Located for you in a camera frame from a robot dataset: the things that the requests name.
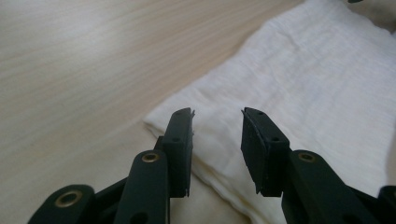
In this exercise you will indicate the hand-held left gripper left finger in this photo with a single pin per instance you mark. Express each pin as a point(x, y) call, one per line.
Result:
point(179, 155)

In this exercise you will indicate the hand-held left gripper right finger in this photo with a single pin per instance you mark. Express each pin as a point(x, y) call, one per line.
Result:
point(264, 161)

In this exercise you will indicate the white waffle cloth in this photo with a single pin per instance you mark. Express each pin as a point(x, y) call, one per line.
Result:
point(311, 77)

